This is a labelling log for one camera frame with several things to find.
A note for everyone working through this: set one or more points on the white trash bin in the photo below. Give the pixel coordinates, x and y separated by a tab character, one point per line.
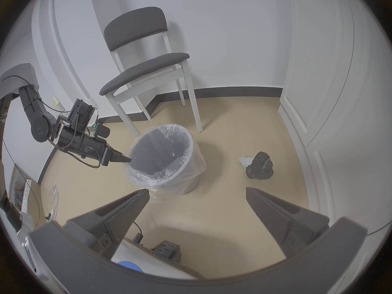
186	185

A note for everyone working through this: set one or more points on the crumpled black plastic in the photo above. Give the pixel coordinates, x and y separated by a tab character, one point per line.
260	167

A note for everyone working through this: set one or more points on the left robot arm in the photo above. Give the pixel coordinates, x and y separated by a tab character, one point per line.
38	118

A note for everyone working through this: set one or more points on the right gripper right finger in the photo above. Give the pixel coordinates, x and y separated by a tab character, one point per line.
275	219

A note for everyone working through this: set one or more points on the white wardrobe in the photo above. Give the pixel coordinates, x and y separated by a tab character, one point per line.
321	72

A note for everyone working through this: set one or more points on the crumpled white paper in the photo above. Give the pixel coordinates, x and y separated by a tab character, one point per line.
245	161

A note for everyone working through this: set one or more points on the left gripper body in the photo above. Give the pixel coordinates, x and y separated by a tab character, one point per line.
82	145

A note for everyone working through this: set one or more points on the clear plastic bag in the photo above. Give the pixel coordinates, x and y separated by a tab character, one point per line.
137	176

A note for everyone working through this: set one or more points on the grey and white chair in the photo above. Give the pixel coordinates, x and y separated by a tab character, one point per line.
144	69

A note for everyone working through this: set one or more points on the white power strip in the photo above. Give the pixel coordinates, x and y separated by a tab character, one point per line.
26	196

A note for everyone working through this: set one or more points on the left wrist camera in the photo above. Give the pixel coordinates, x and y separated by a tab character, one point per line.
103	131

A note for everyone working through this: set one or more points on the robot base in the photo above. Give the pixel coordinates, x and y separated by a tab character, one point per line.
147	259

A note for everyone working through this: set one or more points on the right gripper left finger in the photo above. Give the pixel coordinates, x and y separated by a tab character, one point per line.
116	222

